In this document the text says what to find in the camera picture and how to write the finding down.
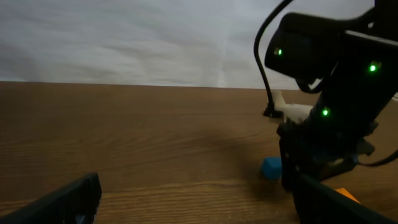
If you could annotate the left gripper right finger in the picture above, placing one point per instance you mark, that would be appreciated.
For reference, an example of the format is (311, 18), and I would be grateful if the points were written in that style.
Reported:
(326, 208)

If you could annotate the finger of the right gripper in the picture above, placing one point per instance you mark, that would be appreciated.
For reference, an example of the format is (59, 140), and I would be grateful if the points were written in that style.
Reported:
(287, 168)

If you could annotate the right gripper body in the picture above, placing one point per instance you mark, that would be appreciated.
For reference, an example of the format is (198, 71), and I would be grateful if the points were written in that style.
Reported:
(329, 149)

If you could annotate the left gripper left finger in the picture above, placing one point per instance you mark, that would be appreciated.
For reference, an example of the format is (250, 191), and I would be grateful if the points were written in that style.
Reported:
(62, 202)

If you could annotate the blue cube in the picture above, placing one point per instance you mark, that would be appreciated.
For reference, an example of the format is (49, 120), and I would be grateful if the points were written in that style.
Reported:
(271, 168)

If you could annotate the orange cube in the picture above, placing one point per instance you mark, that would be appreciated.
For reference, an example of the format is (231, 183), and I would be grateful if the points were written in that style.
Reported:
(346, 194)

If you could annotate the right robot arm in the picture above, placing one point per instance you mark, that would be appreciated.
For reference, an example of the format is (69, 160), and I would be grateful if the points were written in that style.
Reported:
(311, 46)

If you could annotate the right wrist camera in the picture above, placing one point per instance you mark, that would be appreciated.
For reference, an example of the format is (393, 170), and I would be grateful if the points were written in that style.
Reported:
(293, 112)

